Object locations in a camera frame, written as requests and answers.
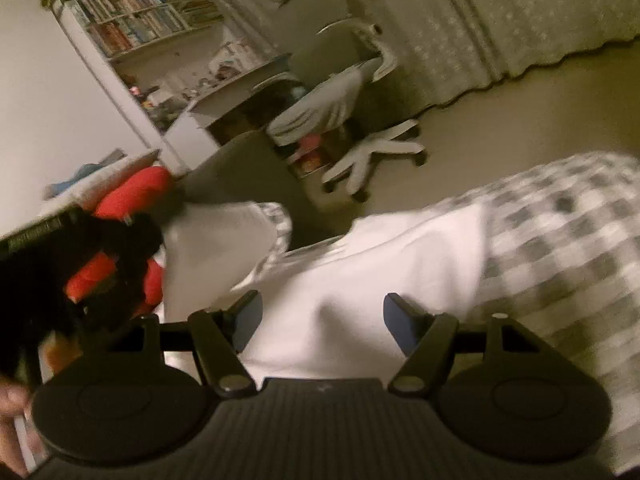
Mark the white long sleeve shirt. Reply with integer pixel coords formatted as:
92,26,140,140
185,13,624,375
163,203,488,380

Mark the person's hand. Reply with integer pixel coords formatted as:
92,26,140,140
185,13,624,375
1,377,43,479

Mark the lower red plush cushion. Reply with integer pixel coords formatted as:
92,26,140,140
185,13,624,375
64,252,164,316

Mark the red plush cushion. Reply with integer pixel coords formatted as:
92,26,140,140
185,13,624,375
93,166,175,220
64,252,164,316

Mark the white grey pillow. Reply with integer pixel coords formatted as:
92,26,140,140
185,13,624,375
39,148,160,217

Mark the upper red plush cushion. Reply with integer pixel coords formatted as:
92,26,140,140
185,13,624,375
93,166,175,220

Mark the blue plush toy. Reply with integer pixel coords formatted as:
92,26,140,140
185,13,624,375
42,148,126,200

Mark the grey white checkered bedsheet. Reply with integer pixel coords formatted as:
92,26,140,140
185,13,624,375
249,152,640,474

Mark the white desk with shelves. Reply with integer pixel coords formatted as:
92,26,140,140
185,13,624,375
50,0,288,174

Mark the grey white office chair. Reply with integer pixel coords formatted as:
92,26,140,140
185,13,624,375
266,0,428,203

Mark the grey star patterned curtain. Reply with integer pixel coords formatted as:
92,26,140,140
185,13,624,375
218,0,639,115

